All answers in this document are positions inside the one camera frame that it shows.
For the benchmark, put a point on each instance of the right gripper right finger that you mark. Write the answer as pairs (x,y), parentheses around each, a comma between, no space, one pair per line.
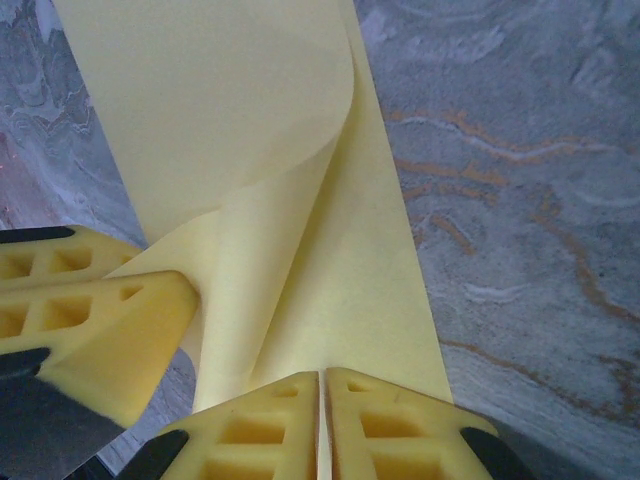
(390,440)

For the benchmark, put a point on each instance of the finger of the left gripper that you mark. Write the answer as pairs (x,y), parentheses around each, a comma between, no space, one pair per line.
(115,340)
(65,255)

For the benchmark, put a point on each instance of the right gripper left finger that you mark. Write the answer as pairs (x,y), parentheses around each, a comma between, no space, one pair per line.
(260,440)

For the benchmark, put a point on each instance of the yellow paper sheet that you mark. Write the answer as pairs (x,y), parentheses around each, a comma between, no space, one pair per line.
(225,125)

